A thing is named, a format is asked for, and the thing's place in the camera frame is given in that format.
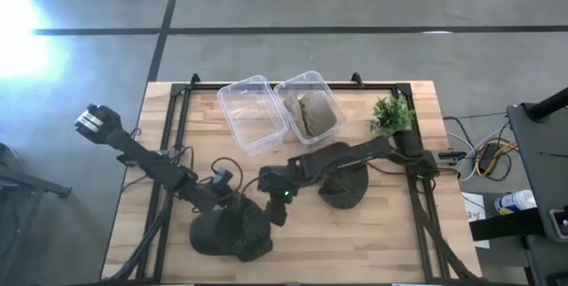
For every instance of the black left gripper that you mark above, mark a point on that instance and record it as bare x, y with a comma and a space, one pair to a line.
226, 199

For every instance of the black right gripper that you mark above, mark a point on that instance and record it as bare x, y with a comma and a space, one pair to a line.
275, 179

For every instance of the black cap with beige lining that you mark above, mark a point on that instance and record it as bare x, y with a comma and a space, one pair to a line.
213, 232

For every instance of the dark olive hat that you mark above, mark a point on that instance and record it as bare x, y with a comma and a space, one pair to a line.
346, 188

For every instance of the clear plastic container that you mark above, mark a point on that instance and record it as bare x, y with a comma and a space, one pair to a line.
248, 113
288, 88

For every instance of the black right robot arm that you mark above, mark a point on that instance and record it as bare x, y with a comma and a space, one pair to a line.
346, 155

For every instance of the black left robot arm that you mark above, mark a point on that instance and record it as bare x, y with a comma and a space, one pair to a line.
155, 168

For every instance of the beige hat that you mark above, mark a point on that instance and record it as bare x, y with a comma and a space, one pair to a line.
317, 115

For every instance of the green artificial potted plant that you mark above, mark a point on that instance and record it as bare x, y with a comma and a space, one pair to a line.
390, 117

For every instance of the black floor stand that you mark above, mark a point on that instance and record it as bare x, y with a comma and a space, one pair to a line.
31, 181

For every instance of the white paper sheet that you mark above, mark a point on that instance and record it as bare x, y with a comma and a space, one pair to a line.
475, 208

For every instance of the black power adapter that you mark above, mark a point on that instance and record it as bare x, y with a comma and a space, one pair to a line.
491, 153

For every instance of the black shelf bar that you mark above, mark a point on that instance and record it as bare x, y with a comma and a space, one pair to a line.
506, 226

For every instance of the white spray bottle blue label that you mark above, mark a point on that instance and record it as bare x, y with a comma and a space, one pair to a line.
515, 201

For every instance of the dark grey cart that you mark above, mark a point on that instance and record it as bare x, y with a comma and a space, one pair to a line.
546, 166

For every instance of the black pole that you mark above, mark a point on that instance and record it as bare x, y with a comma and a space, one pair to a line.
548, 105

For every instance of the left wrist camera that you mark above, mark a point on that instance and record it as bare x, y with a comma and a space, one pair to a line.
222, 176

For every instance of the black aluminium table frame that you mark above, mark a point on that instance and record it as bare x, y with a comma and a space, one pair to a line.
213, 86

